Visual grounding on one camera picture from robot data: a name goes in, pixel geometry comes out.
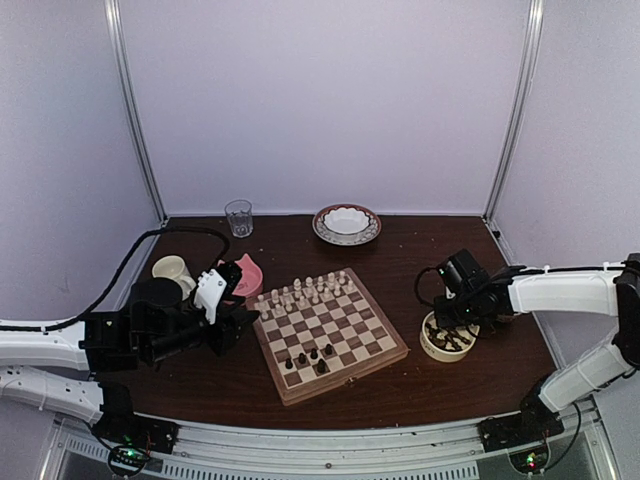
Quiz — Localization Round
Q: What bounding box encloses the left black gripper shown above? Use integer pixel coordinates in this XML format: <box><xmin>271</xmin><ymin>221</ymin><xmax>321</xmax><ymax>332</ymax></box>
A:
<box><xmin>144</xmin><ymin>303</ymin><xmax>259</xmax><ymax>363</ymax></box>

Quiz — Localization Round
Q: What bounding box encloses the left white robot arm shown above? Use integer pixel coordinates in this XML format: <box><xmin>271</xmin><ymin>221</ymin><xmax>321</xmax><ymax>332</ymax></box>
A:
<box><xmin>1</xmin><ymin>278</ymin><xmax>259</xmax><ymax>444</ymax></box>

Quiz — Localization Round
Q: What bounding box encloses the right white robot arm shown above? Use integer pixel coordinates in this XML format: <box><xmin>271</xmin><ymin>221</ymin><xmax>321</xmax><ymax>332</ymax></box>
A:
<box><xmin>432</xmin><ymin>249</ymin><xmax>639</xmax><ymax>442</ymax></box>

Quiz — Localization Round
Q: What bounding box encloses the white chess piece tall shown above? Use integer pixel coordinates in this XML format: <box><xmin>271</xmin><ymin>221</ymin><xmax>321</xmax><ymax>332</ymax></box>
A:
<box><xmin>293</xmin><ymin>278</ymin><xmax>303</xmax><ymax>300</ymax></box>

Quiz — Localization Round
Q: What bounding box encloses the wooden chess board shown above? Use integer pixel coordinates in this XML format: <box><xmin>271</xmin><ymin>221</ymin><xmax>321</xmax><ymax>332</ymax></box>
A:
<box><xmin>247</xmin><ymin>268</ymin><xmax>409</xmax><ymax>406</ymax></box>

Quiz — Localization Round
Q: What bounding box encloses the cream cat-ear bowl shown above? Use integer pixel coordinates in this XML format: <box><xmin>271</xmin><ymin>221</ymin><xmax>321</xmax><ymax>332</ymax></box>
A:
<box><xmin>419</xmin><ymin>312</ymin><xmax>480</xmax><ymax>363</ymax></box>

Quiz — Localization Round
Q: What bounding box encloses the cream ceramic mug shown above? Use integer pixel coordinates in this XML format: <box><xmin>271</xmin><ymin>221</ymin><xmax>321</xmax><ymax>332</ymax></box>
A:
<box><xmin>151</xmin><ymin>255</ymin><xmax>196</xmax><ymax>300</ymax></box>

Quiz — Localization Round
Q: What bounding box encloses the pink cat-ear bowl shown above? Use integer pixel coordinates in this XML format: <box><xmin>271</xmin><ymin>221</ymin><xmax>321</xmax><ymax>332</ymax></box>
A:
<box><xmin>233</xmin><ymin>253</ymin><xmax>264</xmax><ymax>298</ymax></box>

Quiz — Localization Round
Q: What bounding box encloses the clear drinking glass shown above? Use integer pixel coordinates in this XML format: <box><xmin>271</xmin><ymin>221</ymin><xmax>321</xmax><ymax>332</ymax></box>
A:
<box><xmin>224</xmin><ymin>199</ymin><xmax>253</xmax><ymax>239</ymax></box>

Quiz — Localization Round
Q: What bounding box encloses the white scalloped bowl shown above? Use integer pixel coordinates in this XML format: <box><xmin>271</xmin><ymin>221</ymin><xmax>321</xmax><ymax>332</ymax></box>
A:
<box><xmin>322</xmin><ymin>207</ymin><xmax>371</xmax><ymax>235</ymax></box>

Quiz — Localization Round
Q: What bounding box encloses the patterned ceramic plate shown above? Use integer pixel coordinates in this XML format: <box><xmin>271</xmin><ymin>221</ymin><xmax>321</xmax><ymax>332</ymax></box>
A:
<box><xmin>312</xmin><ymin>204</ymin><xmax>382</xmax><ymax>247</ymax></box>

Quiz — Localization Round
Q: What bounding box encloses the right black cable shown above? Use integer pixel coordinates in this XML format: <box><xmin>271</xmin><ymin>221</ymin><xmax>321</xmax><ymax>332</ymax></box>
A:
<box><xmin>413</xmin><ymin>264</ymin><xmax>451</xmax><ymax>309</ymax></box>

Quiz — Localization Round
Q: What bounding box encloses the black cable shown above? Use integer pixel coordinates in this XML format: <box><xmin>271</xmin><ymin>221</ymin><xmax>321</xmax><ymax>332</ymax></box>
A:
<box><xmin>0</xmin><ymin>227</ymin><xmax>232</xmax><ymax>334</ymax></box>
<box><xmin>413</xmin><ymin>264</ymin><xmax>451</xmax><ymax>309</ymax></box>

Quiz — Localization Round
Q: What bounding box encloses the left black cable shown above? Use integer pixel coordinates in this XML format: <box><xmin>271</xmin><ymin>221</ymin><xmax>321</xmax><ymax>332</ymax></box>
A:
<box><xmin>0</xmin><ymin>227</ymin><xmax>232</xmax><ymax>334</ymax></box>

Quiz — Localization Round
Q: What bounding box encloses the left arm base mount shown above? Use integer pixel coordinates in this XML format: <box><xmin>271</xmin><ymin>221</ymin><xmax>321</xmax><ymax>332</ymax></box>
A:
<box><xmin>90</xmin><ymin>382</ymin><xmax>179</xmax><ymax>454</ymax></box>

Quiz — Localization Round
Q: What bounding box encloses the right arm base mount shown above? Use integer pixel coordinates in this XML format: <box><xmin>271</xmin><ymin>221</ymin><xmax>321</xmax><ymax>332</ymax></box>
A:
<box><xmin>478</xmin><ymin>382</ymin><xmax>565</xmax><ymax>452</ymax></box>

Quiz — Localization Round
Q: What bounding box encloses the right aluminium frame post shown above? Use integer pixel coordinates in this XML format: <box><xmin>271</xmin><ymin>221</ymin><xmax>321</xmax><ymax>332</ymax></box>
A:
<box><xmin>483</xmin><ymin>0</ymin><xmax>545</xmax><ymax>225</ymax></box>

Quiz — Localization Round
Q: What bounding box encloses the aluminium frame post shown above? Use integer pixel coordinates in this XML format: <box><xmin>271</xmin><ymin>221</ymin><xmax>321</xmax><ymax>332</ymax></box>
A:
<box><xmin>483</xmin><ymin>0</ymin><xmax>545</xmax><ymax>225</ymax></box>
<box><xmin>104</xmin><ymin>0</ymin><xmax>168</xmax><ymax>224</ymax></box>

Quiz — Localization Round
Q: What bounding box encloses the left aluminium frame post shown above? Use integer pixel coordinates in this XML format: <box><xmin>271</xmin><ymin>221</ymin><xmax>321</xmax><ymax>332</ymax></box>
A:
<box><xmin>104</xmin><ymin>0</ymin><xmax>168</xmax><ymax>224</ymax></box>

